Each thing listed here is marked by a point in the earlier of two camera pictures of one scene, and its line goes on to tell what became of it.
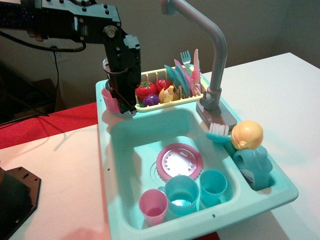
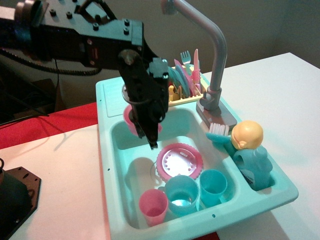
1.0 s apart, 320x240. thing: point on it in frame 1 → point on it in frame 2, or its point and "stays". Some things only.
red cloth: [24, 130] stays
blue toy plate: [184, 81] stays
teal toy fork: [185, 58] stays
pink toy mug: [112, 102] → [129, 121]
